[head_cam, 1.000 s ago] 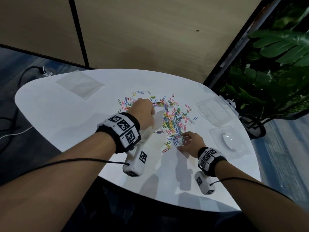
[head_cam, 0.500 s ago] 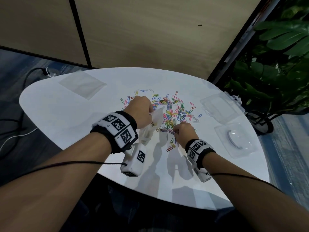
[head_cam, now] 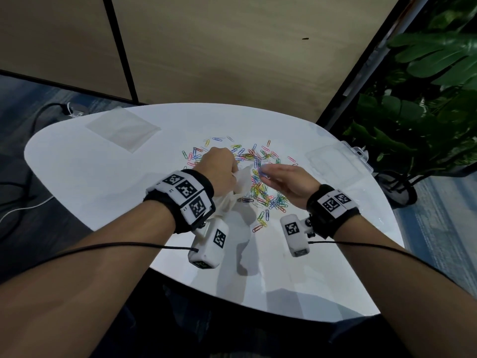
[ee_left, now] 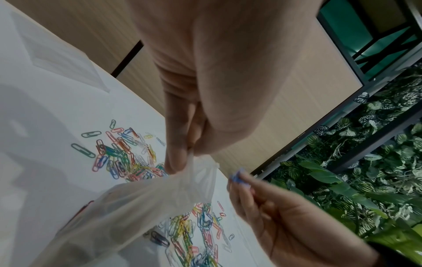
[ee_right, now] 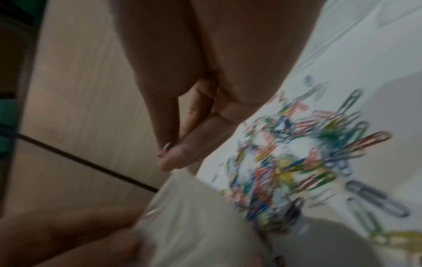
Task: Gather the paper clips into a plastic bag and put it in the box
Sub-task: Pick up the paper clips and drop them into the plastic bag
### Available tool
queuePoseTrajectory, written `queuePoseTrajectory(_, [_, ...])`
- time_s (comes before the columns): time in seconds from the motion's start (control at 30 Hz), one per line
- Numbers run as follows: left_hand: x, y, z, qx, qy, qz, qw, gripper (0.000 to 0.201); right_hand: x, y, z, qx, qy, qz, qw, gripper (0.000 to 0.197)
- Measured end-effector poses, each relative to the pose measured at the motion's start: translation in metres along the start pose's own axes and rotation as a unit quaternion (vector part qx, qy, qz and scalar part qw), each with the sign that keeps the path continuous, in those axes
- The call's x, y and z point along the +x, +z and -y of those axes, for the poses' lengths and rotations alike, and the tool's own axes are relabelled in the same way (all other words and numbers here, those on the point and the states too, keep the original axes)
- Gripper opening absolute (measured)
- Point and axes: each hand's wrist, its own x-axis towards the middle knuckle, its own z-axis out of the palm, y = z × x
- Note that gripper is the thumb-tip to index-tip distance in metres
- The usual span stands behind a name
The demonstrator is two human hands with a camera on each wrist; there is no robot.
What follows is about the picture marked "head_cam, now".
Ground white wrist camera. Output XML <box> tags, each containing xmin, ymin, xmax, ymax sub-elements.
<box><xmin>188</xmin><ymin>218</ymin><xmax>229</xmax><ymax>270</ymax></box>
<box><xmin>280</xmin><ymin>214</ymin><xmax>313</xmax><ymax>258</ymax></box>

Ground clear plastic box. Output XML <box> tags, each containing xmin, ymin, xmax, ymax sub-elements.
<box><xmin>305</xmin><ymin>141</ymin><xmax>373</xmax><ymax>187</ymax></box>

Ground thin black camera cable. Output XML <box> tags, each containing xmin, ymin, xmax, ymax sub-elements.
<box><xmin>307</xmin><ymin>240</ymin><xmax>477</xmax><ymax>293</ymax></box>
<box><xmin>0</xmin><ymin>241</ymin><xmax>200</xmax><ymax>274</ymax></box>

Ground person's right forearm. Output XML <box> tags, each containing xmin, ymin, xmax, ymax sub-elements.
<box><xmin>335</xmin><ymin>216</ymin><xmax>477</xmax><ymax>358</ymax></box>

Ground person's right hand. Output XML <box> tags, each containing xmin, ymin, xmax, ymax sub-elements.
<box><xmin>259</xmin><ymin>163</ymin><xmax>322</xmax><ymax>209</ymax></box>

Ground person's left hand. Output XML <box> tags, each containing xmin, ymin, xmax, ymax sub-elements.
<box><xmin>193</xmin><ymin>147</ymin><xmax>239</xmax><ymax>196</ymax></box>

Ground black floor cable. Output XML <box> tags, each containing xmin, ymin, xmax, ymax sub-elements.
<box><xmin>0</xmin><ymin>103</ymin><xmax>72</xmax><ymax>220</ymax></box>

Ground clear plastic bag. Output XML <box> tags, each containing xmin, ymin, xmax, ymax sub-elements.
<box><xmin>218</xmin><ymin>163</ymin><xmax>258</xmax><ymax>222</ymax></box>
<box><xmin>85</xmin><ymin>107</ymin><xmax>162</xmax><ymax>153</ymax></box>

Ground white floor cable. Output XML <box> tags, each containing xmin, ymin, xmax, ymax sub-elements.
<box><xmin>0</xmin><ymin>195</ymin><xmax>55</xmax><ymax>224</ymax></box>

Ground black metal frame post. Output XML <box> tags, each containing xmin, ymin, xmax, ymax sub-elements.
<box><xmin>316</xmin><ymin>0</ymin><xmax>423</xmax><ymax>128</ymax></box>

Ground green leafy plant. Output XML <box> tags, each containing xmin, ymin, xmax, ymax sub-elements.
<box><xmin>342</xmin><ymin>0</ymin><xmax>477</xmax><ymax>183</ymax></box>

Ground person's left forearm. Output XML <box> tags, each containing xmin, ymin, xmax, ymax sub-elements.
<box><xmin>0</xmin><ymin>199</ymin><xmax>176</xmax><ymax>358</ymax></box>

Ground person's dark trousers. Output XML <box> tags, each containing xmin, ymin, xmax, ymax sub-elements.
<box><xmin>91</xmin><ymin>268</ymin><xmax>412</xmax><ymax>358</ymax></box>

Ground black plant pot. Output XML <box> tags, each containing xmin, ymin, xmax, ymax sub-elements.
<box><xmin>374</xmin><ymin>169</ymin><xmax>418</xmax><ymax>208</ymax></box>

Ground black marker wristband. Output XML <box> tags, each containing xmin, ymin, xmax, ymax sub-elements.
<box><xmin>143</xmin><ymin>169</ymin><xmax>217</xmax><ymax>235</ymax></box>
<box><xmin>306</xmin><ymin>184</ymin><xmax>361</xmax><ymax>240</ymax></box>

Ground pile of coloured paper clips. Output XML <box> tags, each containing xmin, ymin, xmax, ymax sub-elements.
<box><xmin>181</xmin><ymin>135</ymin><xmax>299</xmax><ymax>234</ymax></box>

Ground flat clear plastic bag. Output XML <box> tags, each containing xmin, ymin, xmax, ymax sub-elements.
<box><xmin>85</xmin><ymin>107</ymin><xmax>162</xmax><ymax>153</ymax></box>

